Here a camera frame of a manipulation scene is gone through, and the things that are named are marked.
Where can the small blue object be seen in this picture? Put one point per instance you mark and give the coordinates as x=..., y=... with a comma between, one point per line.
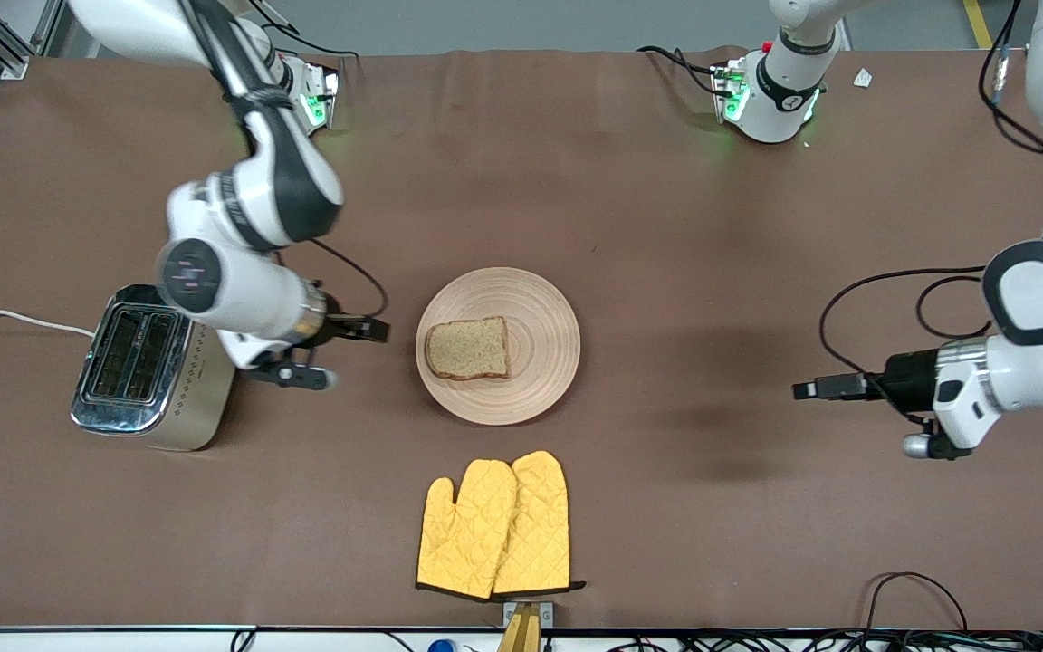
x=441, y=646

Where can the round wooden plate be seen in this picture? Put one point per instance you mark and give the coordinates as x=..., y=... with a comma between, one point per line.
x=540, y=349

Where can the brown bread slice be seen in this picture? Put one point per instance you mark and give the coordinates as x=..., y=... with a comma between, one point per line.
x=467, y=348

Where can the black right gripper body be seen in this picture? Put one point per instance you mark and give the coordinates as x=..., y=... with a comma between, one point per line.
x=338, y=328

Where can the wooden camera mount bracket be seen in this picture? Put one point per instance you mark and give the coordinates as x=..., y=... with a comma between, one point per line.
x=523, y=629

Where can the yellow quilted oven mitt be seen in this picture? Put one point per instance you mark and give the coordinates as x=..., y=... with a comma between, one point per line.
x=544, y=525
x=467, y=534

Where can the brown table cover mat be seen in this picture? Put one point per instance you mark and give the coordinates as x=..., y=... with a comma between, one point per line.
x=666, y=226

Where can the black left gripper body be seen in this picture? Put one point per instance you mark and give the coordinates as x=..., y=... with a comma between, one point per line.
x=907, y=376

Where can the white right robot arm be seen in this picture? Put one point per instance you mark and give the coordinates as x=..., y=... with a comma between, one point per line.
x=241, y=299

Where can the cream and chrome toaster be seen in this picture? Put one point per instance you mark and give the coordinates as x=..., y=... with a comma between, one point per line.
x=141, y=380

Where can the small white paper scrap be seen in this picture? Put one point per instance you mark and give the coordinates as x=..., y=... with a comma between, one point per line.
x=863, y=78

